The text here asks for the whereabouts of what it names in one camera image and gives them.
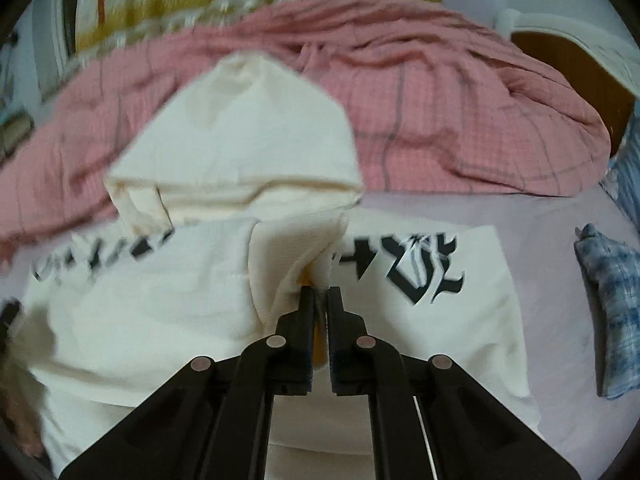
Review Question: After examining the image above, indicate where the cream white printed hoodie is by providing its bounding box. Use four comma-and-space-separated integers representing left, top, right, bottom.
13, 52, 540, 472

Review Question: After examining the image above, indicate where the blue white plaid garment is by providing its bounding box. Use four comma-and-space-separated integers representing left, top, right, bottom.
574, 224, 639, 400

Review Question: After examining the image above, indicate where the light blue pillow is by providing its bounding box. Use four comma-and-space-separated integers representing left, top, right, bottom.
601, 110, 640, 230

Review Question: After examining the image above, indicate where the pink plaid quilt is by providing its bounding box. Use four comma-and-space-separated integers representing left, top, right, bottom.
1, 0, 611, 266

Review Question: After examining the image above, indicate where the white and brown headboard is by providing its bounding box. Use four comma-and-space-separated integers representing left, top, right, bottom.
496, 9, 639, 154

